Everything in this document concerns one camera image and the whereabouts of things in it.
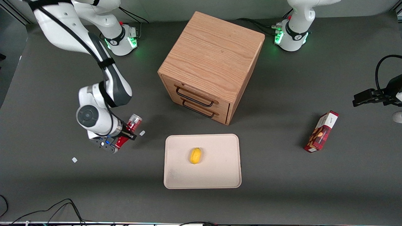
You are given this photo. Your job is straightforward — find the black cable loop on left arm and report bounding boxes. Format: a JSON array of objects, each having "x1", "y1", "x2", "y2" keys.
[{"x1": 375, "y1": 55, "x2": 402, "y2": 94}]

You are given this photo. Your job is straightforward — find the red cookie box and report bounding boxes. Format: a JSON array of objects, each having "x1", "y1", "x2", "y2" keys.
[{"x1": 304, "y1": 110, "x2": 339, "y2": 153}]

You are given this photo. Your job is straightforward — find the black cables at left arm base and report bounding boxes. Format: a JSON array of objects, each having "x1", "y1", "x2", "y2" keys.
[{"x1": 236, "y1": 9, "x2": 294, "y2": 36}]

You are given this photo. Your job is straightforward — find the black wire drawer handle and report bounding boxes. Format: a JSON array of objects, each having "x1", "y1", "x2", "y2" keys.
[
  {"x1": 176, "y1": 86, "x2": 215, "y2": 108},
  {"x1": 182, "y1": 100, "x2": 217, "y2": 119}
]

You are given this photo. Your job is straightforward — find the yellow lemon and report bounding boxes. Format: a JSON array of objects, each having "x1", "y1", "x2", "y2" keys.
[{"x1": 189, "y1": 148, "x2": 202, "y2": 164}]

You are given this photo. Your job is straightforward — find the black cables at arm base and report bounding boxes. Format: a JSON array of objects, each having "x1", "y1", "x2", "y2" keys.
[
  {"x1": 118, "y1": 8, "x2": 149, "y2": 40},
  {"x1": 236, "y1": 9, "x2": 294, "y2": 36}
]

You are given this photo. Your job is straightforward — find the black cables at right arm base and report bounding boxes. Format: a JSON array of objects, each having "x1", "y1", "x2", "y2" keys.
[{"x1": 118, "y1": 8, "x2": 149, "y2": 40}]

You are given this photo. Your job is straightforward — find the beige rectangular tray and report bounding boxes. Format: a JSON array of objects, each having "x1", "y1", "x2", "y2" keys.
[{"x1": 164, "y1": 134, "x2": 242, "y2": 189}]

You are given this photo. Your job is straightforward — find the long black cable on table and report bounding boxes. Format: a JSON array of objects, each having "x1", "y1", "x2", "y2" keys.
[{"x1": 9, "y1": 198, "x2": 91, "y2": 226}]

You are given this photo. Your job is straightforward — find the short black cable loop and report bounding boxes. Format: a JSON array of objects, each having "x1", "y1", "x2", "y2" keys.
[{"x1": 0, "y1": 195, "x2": 8, "y2": 218}]

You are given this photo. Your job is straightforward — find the black cable at table edge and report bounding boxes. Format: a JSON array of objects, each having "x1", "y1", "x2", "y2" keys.
[{"x1": 179, "y1": 221, "x2": 218, "y2": 226}]

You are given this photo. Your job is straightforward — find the wooden drawer cabinet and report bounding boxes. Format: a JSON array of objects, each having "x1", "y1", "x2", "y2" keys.
[{"x1": 158, "y1": 11, "x2": 265, "y2": 126}]

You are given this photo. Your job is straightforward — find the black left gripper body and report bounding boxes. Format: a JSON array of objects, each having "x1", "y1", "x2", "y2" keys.
[{"x1": 378, "y1": 74, "x2": 402, "y2": 106}]

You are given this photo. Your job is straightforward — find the aluminium frame rail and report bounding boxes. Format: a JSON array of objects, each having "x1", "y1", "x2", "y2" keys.
[{"x1": 0, "y1": 0, "x2": 32, "y2": 25}]

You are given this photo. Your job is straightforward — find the black cable along right arm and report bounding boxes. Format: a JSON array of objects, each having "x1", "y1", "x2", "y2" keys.
[{"x1": 28, "y1": 0, "x2": 136, "y2": 137}]

